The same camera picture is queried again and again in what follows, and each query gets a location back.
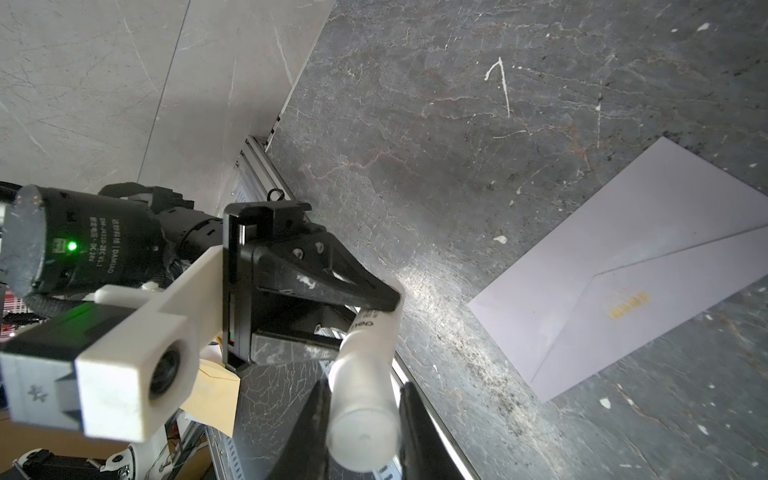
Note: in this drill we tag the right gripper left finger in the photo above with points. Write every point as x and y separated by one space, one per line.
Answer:
305 454

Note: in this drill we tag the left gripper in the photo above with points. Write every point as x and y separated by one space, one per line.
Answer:
286 282

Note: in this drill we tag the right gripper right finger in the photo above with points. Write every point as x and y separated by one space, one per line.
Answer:
423 455

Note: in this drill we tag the white glue stick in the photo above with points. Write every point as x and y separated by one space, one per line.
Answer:
364 427

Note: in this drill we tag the grey purple envelope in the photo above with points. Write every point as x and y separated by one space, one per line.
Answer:
668 237

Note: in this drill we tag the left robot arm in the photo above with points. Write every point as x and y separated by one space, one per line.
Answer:
57 244

